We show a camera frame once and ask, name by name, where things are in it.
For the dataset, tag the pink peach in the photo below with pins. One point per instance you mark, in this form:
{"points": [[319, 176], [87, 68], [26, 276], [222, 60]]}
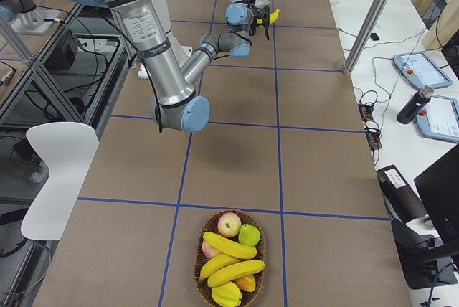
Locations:
{"points": [[208, 251]]}

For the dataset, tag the yellow starfruit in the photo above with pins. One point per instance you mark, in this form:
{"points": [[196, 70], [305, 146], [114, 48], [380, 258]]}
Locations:
{"points": [[227, 295]]}

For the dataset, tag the near teach pendant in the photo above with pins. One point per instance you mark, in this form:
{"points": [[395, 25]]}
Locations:
{"points": [[438, 119]]}

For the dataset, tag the wicker fruit basket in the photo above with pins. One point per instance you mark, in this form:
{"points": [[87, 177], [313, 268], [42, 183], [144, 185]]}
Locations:
{"points": [[203, 290]]}

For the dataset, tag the teach pendant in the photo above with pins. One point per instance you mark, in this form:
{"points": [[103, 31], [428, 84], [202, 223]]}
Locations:
{"points": [[420, 70], [438, 119]]}

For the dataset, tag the white chair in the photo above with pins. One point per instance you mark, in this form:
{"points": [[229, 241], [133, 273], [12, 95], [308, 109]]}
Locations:
{"points": [[68, 149]]}

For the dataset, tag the white camera post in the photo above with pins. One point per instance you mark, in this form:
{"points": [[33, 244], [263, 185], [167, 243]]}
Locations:
{"points": [[172, 41]]}

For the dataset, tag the grey square plate orange rim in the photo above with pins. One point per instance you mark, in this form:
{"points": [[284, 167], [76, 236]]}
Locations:
{"points": [[256, 3]]}

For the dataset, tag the green pear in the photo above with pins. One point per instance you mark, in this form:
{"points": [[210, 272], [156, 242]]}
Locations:
{"points": [[249, 235]]}

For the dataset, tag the small black box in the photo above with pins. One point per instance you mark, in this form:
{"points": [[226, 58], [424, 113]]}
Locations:
{"points": [[374, 36]]}

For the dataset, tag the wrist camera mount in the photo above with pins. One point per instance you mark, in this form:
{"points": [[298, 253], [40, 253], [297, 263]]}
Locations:
{"points": [[260, 17]]}

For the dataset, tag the black water bottle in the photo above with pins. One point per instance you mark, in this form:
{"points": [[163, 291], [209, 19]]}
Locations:
{"points": [[415, 104]]}

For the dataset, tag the aluminium frame post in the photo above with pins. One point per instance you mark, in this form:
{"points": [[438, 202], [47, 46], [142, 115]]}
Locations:
{"points": [[368, 25]]}

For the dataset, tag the far teach pendant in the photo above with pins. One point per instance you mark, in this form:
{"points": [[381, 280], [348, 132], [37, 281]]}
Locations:
{"points": [[420, 70]]}

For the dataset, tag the red yellow apple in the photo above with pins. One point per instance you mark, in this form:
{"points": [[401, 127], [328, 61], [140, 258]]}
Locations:
{"points": [[229, 225]]}

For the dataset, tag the black monitor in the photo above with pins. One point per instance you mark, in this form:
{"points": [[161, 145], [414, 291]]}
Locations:
{"points": [[437, 186]]}

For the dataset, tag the orange mango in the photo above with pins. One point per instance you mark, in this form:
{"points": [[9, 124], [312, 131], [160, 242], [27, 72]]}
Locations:
{"points": [[246, 283]]}

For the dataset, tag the yellow banana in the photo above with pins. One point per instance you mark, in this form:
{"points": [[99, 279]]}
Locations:
{"points": [[216, 263], [229, 247], [234, 271], [272, 18]]}

